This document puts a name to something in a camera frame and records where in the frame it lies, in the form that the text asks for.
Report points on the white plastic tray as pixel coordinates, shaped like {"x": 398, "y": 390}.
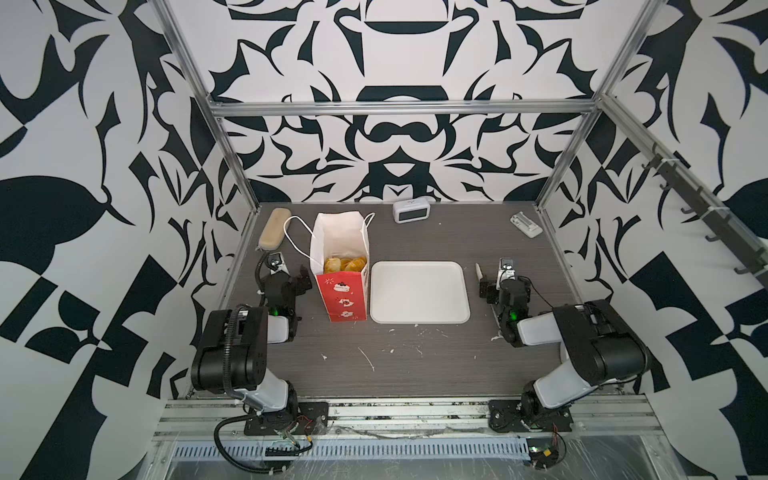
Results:
{"x": 418, "y": 293}

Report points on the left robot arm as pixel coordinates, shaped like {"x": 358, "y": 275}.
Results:
{"x": 231, "y": 359}

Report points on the circuit board with wires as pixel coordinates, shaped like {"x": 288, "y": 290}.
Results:
{"x": 546, "y": 455}

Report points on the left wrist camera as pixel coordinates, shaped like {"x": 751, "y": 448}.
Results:
{"x": 275, "y": 262}

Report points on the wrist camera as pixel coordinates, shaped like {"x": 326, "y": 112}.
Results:
{"x": 275, "y": 262}
{"x": 506, "y": 269}

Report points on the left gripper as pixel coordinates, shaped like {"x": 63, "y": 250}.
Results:
{"x": 292, "y": 282}

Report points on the white digital clock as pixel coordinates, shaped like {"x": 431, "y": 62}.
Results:
{"x": 408, "y": 211}

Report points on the fake ring bread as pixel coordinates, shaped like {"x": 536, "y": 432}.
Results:
{"x": 338, "y": 264}

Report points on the red white paper bag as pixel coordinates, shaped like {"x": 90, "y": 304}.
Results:
{"x": 345, "y": 235}

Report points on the wall hook rack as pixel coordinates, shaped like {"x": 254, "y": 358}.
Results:
{"x": 701, "y": 204}

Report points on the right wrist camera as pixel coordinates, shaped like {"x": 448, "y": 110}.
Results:
{"x": 506, "y": 269}

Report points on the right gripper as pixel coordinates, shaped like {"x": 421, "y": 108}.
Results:
{"x": 492, "y": 287}

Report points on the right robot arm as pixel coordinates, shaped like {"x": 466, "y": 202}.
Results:
{"x": 601, "y": 349}

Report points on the small white device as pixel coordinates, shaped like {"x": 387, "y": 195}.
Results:
{"x": 525, "y": 225}

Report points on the beige glasses case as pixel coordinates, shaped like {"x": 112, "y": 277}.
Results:
{"x": 273, "y": 233}

